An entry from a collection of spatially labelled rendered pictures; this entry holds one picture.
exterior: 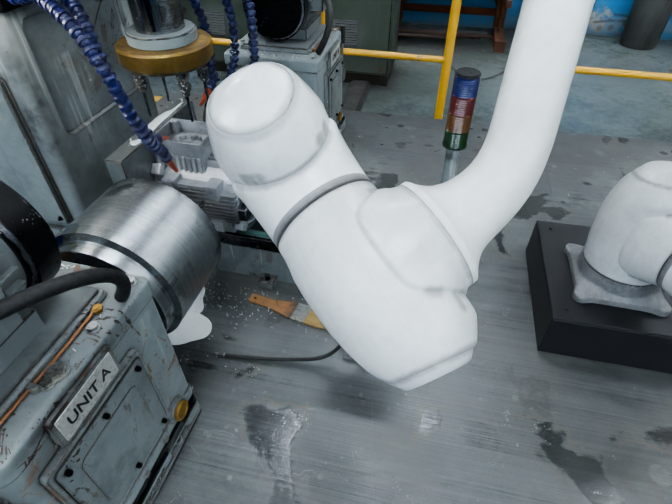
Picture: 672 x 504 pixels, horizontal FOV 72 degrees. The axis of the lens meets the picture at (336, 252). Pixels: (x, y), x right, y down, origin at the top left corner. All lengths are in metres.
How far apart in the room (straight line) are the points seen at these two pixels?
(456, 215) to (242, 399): 0.70
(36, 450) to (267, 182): 0.40
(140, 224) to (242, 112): 0.49
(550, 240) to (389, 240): 0.90
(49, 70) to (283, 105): 0.76
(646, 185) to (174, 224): 0.83
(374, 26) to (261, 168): 3.78
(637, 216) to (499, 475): 0.52
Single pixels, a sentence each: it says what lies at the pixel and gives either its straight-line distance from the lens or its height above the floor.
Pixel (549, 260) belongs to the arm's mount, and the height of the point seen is 0.91.
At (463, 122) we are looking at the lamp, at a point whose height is 1.11.
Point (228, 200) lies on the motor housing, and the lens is 1.02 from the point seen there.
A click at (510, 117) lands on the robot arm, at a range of 0.42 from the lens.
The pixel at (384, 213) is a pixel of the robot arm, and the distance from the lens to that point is 0.35.
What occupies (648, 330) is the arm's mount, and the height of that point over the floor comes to 0.91.
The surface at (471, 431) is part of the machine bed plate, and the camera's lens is 0.96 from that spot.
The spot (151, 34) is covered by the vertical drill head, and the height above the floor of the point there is 1.36.
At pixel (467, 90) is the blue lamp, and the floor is 1.19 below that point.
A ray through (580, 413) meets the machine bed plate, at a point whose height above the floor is 0.80.
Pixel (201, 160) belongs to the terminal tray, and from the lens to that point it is 1.04.
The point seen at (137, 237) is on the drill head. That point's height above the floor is 1.15.
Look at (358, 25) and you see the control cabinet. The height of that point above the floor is 0.49.
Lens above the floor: 1.63
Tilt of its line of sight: 42 degrees down
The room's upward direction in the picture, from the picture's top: straight up
